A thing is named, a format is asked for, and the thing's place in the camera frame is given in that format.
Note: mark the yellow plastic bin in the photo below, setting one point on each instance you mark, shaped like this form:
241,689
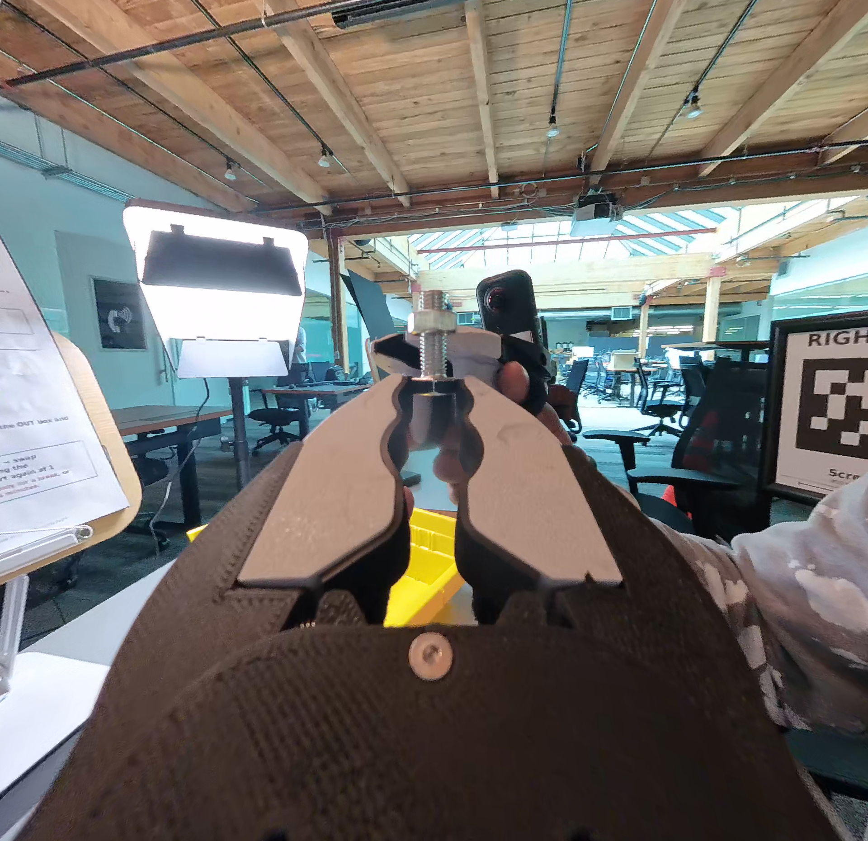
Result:
427,556

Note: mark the black flag panel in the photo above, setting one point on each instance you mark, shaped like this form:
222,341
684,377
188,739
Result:
373,305

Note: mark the person's right forearm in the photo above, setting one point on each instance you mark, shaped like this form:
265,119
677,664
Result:
780,597

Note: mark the studio light panel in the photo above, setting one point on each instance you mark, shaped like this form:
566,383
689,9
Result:
217,312

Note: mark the black office chair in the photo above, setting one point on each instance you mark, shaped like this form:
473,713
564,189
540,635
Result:
275,417
719,447

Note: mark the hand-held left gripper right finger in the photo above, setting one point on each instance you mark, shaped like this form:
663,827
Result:
536,508

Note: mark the black track spotlight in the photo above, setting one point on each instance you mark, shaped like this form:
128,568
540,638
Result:
230,171
553,129
324,157
692,108

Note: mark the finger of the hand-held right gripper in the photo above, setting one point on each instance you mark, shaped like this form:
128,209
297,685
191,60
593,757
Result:
397,356
478,349

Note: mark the orange cone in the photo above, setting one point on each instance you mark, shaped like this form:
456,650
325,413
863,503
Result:
678,505

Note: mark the person's right hand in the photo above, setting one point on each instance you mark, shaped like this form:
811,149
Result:
512,383

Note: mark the printed instruction sheet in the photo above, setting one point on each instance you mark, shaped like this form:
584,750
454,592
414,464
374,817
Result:
41,434

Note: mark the framed marker poster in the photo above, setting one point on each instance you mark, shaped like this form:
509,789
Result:
786,407

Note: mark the ceiling projector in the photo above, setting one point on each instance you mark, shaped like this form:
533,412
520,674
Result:
595,214

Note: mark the steel hex bolt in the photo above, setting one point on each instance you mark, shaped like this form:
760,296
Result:
432,356

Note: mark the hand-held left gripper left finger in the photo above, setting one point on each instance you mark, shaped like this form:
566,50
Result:
325,502

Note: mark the black light stand pole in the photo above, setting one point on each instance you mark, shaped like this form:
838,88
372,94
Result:
239,434

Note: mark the dark wall picture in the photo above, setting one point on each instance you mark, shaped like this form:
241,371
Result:
119,315

